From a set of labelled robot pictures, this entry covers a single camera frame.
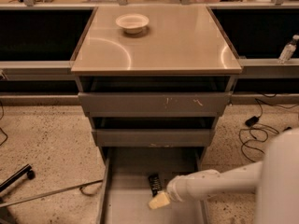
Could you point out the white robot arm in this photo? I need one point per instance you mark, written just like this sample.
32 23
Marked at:
274 179

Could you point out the grey top drawer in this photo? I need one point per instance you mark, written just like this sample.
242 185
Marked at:
154 104

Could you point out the clear plastic water bottle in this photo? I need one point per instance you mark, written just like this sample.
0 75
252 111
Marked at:
288 50

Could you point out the white paper bowl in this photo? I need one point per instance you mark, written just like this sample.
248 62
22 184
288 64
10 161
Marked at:
132 23

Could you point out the black power adapter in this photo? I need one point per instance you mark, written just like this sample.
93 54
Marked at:
252 121

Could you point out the grey open bottom drawer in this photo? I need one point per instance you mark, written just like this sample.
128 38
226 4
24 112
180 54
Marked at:
125 194

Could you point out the grey metal floor rail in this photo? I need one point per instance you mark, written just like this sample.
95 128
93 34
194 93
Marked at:
50 193

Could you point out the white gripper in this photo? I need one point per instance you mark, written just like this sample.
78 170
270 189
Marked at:
175 187

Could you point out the grey middle drawer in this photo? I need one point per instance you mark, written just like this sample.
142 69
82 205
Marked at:
153 138

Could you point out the black chair leg left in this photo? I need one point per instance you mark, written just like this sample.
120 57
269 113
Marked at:
25 170

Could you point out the grey drawer cabinet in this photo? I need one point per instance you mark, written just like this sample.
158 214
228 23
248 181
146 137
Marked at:
182 49

